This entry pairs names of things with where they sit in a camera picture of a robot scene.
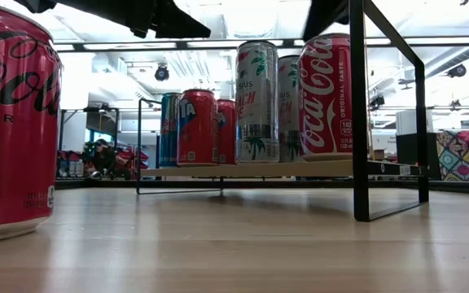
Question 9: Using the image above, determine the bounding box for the red Fanta can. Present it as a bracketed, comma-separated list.
[217, 98, 238, 165]
[176, 89, 220, 168]

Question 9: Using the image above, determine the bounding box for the tall silver black-top can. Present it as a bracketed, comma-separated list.
[234, 39, 280, 164]

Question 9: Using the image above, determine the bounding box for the person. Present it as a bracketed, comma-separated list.
[89, 138, 117, 180]

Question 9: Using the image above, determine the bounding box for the colourful patchwork quilt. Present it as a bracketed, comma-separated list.
[436, 128, 469, 183]

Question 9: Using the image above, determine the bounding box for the black background table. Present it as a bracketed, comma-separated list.
[59, 106, 121, 180]

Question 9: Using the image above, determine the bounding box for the white background cabinet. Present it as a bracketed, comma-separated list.
[396, 109, 423, 135]

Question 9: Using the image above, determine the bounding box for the black floor cabinet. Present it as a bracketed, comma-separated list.
[396, 133, 439, 180]

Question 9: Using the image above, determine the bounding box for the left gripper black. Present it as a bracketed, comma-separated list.
[14, 0, 212, 39]

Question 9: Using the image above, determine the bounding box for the tall white palm print can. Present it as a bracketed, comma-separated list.
[278, 54, 301, 164]

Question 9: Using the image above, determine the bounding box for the black aluminium rig frame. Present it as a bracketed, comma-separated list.
[55, 177, 469, 195]

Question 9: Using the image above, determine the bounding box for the blue silver Red Bull can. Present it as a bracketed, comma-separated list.
[159, 92, 182, 168]

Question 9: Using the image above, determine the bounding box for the red Coca-Cola zero sugar can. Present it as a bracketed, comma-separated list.
[0, 0, 64, 245]

